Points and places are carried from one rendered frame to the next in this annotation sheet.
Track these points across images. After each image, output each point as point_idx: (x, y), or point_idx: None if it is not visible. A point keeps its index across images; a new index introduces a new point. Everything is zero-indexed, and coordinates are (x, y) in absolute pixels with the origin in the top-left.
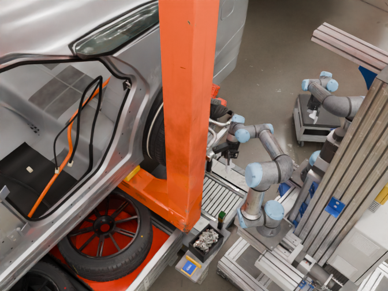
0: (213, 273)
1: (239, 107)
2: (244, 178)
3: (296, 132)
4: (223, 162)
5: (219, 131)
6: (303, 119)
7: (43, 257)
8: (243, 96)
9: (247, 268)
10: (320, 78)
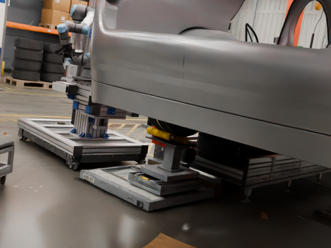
0: None
1: (48, 220)
2: (97, 173)
3: (5, 173)
4: (113, 182)
5: (98, 210)
6: (10, 141)
7: None
8: (29, 228)
9: (127, 142)
10: (67, 30)
